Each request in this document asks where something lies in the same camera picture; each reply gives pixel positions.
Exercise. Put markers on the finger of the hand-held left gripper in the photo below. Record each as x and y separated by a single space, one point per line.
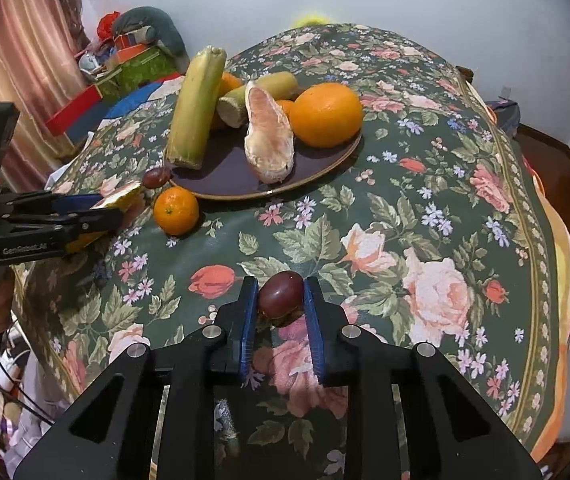
90 222
80 201

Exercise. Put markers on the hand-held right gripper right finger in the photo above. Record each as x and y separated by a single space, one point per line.
315 332

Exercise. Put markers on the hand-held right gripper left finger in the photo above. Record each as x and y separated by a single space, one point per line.
249 330

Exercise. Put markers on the dark red jujube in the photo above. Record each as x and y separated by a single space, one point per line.
157 177
280 292

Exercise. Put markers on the small tangerine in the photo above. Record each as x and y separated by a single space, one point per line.
176 210
286 108

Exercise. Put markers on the purple plate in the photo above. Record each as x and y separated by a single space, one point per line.
225 175

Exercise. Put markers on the sugarcane piece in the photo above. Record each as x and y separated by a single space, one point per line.
275 85
197 105

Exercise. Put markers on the peeled pomelo piece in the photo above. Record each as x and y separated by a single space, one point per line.
267 145

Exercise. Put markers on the medium orange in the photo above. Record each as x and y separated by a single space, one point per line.
231 85

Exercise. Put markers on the large orange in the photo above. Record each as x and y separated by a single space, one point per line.
326 115

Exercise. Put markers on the person's left hand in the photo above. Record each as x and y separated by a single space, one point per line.
2 305

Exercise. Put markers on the red box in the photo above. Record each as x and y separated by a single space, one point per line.
72 110

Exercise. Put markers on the patchwork quilt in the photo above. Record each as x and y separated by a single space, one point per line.
132 95

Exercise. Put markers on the orange box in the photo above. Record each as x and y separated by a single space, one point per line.
132 53

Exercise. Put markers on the striped pink curtain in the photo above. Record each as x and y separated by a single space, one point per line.
15 50

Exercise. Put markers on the floral tablecloth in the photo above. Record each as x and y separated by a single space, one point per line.
415 185

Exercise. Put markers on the red plastic bag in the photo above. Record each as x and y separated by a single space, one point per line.
107 24

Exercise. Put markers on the dark plastic bag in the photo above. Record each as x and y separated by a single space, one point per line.
502 112

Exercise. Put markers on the wooden bedpost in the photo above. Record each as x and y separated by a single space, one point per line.
465 74

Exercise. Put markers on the wall socket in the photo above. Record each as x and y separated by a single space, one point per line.
505 91

